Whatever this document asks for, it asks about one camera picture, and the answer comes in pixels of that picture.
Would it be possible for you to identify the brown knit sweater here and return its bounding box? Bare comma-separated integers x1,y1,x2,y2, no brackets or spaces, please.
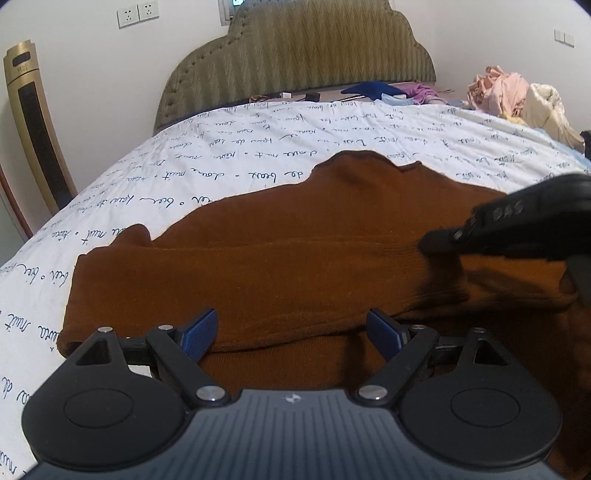
57,151,590,479

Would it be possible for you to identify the pink clothes pile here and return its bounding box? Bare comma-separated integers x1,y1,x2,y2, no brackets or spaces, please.
467,66,530,117

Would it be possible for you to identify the cream padded jacket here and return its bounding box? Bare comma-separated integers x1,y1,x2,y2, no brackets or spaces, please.
521,83,585,153

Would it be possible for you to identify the purple garment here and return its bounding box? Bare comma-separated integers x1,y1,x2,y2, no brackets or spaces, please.
398,83,446,105

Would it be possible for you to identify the white quilt with script print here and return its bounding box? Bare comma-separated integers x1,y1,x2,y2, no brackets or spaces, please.
1,101,590,479

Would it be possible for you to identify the navy blue garment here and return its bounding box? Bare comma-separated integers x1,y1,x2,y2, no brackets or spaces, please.
341,81,405,100

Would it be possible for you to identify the gold tower fan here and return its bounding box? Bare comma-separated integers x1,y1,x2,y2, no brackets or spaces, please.
3,40,77,214

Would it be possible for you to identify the olive upholstered headboard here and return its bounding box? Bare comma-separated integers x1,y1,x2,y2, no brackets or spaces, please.
153,1,437,132

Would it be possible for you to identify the white wall switch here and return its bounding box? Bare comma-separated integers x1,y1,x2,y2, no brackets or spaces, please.
554,30,575,48

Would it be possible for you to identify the white double wall socket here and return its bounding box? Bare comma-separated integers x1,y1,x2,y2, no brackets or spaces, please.
116,0,159,29

